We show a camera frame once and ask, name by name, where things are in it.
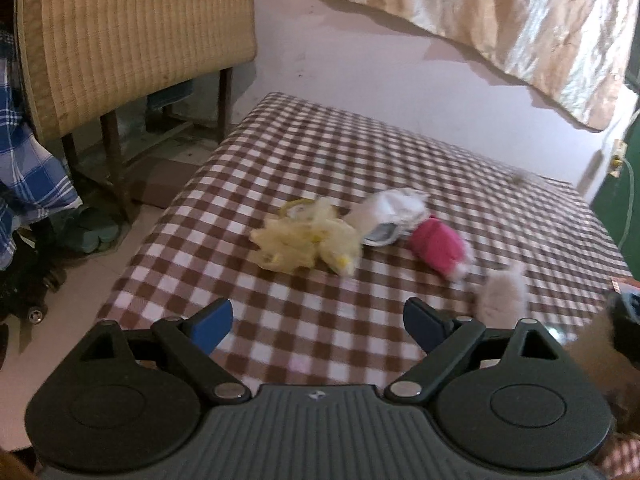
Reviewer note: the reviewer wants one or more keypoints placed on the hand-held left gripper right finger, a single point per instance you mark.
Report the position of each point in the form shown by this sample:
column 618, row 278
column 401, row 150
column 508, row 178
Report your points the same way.
column 422, row 325

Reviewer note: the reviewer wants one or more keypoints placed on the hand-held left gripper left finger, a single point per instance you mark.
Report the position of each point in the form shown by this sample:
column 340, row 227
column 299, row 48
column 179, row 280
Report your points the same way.
column 212, row 322

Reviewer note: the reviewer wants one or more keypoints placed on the pink sock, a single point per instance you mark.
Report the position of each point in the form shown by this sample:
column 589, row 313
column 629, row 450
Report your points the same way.
column 435, row 242

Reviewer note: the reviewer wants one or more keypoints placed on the pale pink fluffy cloth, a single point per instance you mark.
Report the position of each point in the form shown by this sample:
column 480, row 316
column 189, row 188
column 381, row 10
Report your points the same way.
column 500, row 292

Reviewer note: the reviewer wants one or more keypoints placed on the pale yellow mesh sponge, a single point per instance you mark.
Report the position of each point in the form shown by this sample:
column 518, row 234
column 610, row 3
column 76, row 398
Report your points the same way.
column 300, row 242

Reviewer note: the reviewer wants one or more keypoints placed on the white cloth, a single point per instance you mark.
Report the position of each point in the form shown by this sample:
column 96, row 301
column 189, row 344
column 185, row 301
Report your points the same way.
column 385, row 210

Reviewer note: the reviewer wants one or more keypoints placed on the person's right forearm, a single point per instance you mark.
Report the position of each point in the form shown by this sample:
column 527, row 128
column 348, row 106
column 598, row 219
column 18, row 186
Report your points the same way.
column 600, row 355

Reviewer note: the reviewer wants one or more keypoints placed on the green door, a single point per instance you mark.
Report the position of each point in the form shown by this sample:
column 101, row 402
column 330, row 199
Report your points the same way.
column 607, row 210

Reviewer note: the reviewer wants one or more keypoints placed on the yellow tape roll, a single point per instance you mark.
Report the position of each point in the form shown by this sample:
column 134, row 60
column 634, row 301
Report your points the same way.
column 293, row 204

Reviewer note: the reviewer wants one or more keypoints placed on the green slipper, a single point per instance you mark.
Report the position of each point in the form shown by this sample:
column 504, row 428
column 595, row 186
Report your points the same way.
column 95, row 232

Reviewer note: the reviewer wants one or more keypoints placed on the black wheeled item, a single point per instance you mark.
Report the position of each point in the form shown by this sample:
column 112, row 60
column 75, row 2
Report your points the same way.
column 30, row 280

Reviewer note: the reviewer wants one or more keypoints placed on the brown checked tablecloth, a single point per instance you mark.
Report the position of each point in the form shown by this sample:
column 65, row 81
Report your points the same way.
column 300, row 150

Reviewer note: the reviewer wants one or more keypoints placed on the blue plastic item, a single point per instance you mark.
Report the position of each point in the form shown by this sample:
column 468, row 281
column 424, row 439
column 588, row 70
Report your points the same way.
column 170, row 95

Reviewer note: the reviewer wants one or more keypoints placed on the blue plaid cloth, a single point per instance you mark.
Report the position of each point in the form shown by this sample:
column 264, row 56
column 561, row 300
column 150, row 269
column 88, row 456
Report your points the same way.
column 30, row 175

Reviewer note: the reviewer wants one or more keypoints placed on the tan woven mat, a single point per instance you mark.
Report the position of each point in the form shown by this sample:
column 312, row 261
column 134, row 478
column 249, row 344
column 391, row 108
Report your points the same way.
column 135, row 35

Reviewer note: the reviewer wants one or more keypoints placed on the wall socket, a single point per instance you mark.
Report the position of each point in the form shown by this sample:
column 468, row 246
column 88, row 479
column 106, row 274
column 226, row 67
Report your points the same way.
column 619, row 152

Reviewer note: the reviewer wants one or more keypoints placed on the dark wooden chair frame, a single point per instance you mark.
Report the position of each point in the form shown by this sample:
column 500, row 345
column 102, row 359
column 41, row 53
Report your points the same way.
column 117, row 160

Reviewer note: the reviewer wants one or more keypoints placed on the cream crinkled wall cloth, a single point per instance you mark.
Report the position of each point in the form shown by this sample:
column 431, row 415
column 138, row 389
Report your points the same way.
column 500, row 10

